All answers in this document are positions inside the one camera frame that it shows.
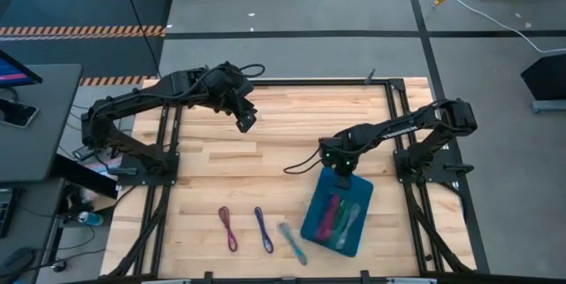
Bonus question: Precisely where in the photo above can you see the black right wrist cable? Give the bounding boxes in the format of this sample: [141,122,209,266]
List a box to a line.
[282,145,323,175]

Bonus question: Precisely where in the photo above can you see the long black hanging cable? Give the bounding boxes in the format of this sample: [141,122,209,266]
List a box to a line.
[117,0,163,80]

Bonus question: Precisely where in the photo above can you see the black hazard-striped floor mat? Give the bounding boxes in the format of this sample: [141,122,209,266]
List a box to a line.
[0,0,175,87]

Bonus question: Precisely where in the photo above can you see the grey desk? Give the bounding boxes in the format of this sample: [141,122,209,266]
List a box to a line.
[0,63,84,188]

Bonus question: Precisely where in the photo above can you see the black keyboard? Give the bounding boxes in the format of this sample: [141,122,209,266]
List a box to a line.
[0,188,19,240]

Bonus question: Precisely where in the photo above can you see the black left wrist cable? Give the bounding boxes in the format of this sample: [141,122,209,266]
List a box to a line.
[207,62,266,80]

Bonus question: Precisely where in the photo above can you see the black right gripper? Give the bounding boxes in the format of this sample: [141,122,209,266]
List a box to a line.
[329,157,358,190]

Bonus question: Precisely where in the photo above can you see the black floor stand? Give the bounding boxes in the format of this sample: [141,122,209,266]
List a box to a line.
[520,51,566,115]

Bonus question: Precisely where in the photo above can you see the white floor cable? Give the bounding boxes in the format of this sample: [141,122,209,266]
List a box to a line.
[444,0,566,55]

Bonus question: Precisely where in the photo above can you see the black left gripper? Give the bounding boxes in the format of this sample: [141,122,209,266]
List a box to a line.
[227,91,259,135]

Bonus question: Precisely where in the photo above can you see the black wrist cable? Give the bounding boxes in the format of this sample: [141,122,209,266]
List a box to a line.
[282,145,323,175]
[207,62,266,80]

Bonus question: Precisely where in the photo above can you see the computer monitor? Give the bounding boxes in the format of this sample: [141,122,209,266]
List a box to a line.
[0,49,44,89]

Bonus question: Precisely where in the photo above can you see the black aluminium rig frame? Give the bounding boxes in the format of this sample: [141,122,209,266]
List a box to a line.
[105,65,492,284]

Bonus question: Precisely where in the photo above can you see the blue water bottle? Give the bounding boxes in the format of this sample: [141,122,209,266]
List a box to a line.
[77,211,105,227]

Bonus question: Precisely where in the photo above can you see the blue plastic bin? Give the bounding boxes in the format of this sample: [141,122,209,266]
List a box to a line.
[299,166,375,258]

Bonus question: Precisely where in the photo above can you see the red braided USB-C cable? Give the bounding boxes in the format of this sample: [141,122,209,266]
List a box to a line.
[314,192,342,242]

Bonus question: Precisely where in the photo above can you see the black smartphone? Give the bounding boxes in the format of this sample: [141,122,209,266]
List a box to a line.
[0,96,40,129]

